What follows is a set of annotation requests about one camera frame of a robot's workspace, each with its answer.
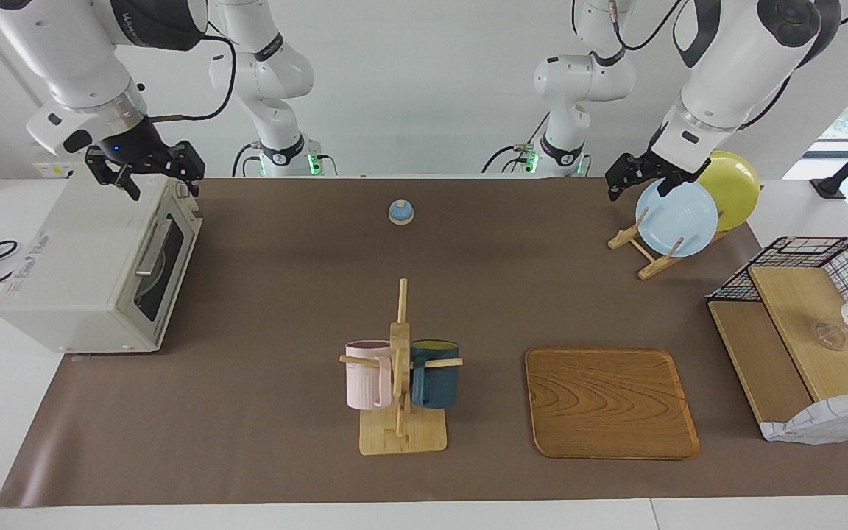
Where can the small clear glass object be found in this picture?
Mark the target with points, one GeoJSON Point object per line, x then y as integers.
{"type": "Point", "coordinates": [831, 336]}

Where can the white power strip box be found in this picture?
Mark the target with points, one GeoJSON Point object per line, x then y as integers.
{"type": "Point", "coordinates": [52, 171]}

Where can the brown wooden tray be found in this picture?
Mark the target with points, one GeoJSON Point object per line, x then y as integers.
{"type": "Point", "coordinates": [608, 405]}

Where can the yellow plate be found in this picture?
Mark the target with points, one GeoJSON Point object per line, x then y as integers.
{"type": "Point", "coordinates": [737, 188]}

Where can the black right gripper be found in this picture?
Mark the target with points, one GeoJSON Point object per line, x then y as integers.
{"type": "Point", "coordinates": [126, 147]}

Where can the light blue plate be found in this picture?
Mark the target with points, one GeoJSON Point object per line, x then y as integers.
{"type": "Point", "coordinates": [678, 217]}

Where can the white checkered cloth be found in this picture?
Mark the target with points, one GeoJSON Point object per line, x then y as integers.
{"type": "Point", "coordinates": [829, 423]}

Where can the brown table mat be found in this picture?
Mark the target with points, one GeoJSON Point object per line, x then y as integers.
{"type": "Point", "coordinates": [284, 294]}

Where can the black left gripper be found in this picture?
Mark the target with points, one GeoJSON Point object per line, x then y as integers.
{"type": "Point", "coordinates": [659, 165]}

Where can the wooden plate rack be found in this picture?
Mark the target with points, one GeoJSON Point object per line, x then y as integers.
{"type": "Point", "coordinates": [652, 269]}

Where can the dark blue mug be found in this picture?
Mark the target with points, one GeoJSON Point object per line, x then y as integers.
{"type": "Point", "coordinates": [435, 383]}

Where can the pink mug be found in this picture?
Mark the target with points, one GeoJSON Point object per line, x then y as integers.
{"type": "Point", "coordinates": [364, 379]}

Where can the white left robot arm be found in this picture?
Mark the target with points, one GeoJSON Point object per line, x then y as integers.
{"type": "Point", "coordinates": [740, 66]}

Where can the light wooden two-step shelf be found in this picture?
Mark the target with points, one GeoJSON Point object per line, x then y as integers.
{"type": "Point", "coordinates": [799, 309]}

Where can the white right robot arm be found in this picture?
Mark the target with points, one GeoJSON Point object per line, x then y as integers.
{"type": "Point", "coordinates": [71, 44]}

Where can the wooden mug tree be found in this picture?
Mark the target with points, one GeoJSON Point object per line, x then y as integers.
{"type": "Point", "coordinates": [400, 434]}

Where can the beige toaster oven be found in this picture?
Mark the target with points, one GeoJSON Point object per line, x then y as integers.
{"type": "Point", "coordinates": [78, 265]}

